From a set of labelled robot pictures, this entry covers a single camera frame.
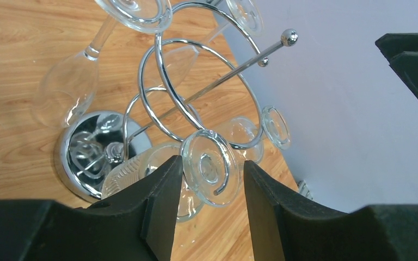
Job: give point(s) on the chrome wine glass rack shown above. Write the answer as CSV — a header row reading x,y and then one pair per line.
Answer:
x,y
99,141

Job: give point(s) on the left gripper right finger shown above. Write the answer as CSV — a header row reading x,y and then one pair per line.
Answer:
x,y
285,225

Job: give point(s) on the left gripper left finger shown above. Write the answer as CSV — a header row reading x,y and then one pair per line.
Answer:
x,y
137,223

